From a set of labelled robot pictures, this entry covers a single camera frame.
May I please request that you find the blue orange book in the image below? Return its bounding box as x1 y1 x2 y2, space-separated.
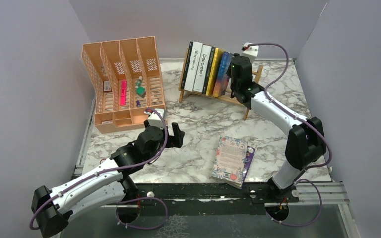
213 51 233 97

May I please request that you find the black Moon and Sixpence book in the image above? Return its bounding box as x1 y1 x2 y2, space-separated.
180 41 194 90

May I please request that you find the white Decorate Furniture book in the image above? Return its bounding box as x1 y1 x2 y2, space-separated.
193 44 212 93

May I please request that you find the white Afternoon tea book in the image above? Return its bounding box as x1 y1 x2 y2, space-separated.
184 41 203 91

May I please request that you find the yellow book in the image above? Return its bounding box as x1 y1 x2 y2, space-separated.
205 47 224 96

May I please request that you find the dark green book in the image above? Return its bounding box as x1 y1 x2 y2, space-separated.
202 46 216 95

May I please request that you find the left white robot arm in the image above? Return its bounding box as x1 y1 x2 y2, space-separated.
29 121 185 238

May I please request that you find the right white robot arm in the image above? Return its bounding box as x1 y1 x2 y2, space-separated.
227 53 326 202

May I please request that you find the floral purple book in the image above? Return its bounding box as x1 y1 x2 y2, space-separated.
211 136 256 189

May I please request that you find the green glue bottle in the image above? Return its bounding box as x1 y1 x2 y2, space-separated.
135 76 146 98

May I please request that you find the pink highlighter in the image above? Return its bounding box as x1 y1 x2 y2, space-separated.
120 80 127 106

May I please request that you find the orange plastic file organizer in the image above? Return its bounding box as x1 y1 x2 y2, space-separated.
81 36 166 134

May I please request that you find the small red white box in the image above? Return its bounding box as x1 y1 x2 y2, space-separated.
103 81 112 92

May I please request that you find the wooden book rack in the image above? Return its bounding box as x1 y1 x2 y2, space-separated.
188 53 263 120

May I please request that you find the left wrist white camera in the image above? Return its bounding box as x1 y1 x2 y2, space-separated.
144 108 168 129

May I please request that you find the black metal base rail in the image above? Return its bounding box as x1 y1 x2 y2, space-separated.
69 164 300 218

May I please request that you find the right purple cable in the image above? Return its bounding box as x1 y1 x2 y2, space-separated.
243 42 333 228

